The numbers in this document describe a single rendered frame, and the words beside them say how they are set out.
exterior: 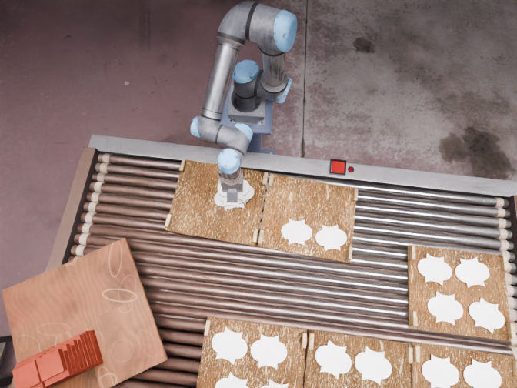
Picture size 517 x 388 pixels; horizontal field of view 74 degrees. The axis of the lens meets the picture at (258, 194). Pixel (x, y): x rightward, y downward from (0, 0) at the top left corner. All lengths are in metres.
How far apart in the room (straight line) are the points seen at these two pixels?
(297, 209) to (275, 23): 0.78
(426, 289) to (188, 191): 1.12
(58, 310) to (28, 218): 1.51
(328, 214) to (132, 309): 0.91
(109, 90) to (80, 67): 0.36
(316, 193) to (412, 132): 1.59
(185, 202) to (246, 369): 0.74
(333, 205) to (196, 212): 0.62
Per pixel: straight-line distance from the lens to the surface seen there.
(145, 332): 1.46
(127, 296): 1.48
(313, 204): 1.58
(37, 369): 1.33
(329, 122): 2.87
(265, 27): 1.20
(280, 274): 1.52
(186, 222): 1.57
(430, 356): 1.66
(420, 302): 1.65
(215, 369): 1.52
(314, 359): 1.53
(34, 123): 3.32
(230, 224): 1.54
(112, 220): 1.69
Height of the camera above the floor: 2.43
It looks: 72 degrees down
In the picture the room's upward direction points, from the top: 1 degrees clockwise
